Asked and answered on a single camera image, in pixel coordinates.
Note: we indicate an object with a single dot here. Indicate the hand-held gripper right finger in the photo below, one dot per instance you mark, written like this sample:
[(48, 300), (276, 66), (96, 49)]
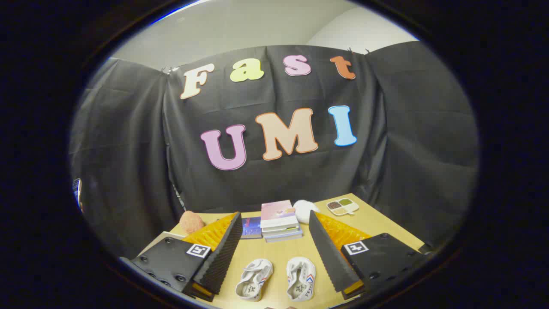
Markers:
[(330, 253)]

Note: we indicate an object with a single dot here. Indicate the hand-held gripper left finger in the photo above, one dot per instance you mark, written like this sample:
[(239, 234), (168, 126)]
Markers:
[(221, 257)]

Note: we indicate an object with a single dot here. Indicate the white canvas shoe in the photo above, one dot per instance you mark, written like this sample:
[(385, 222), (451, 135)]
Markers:
[(300, 279), (253, 279)]

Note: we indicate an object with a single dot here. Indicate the orange fuzzy ball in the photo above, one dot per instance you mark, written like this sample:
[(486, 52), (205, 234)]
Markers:
[(191, 222)]

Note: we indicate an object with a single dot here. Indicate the cream divided sample tray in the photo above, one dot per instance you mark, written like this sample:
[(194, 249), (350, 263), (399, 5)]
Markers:
[(343, 208)]

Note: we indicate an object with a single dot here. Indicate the grey blue cover book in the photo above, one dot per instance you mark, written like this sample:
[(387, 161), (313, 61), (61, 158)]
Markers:
[(285, 238)]

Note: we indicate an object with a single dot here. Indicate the white fluffy toy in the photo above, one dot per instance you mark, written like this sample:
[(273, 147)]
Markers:
[(305, 210)]

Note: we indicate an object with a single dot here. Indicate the white cover book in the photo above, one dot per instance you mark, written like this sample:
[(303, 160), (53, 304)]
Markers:
[(283, 230)]

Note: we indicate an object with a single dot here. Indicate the pink cover book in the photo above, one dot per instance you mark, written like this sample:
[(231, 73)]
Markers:
[(276, 210)]

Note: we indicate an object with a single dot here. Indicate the black backdrop cloth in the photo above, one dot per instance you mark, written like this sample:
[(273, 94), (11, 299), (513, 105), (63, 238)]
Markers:
[(128, 150)]

